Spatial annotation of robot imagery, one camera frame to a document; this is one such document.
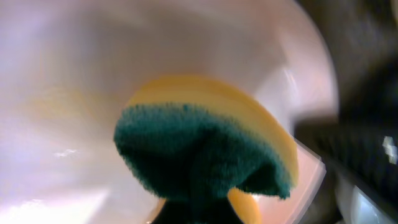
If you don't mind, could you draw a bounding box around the large brown serving tray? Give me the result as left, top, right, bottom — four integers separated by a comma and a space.
294, 0, 397, 222

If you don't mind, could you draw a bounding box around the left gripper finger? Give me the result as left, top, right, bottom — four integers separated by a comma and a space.
152, 198, 243, 224

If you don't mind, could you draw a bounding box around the white plate yellow stain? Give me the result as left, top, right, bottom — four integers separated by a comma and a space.
1, 1, 338, 223

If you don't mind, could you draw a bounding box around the green yellow sponge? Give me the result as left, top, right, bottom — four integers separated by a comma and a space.
114, 76, 299, 223

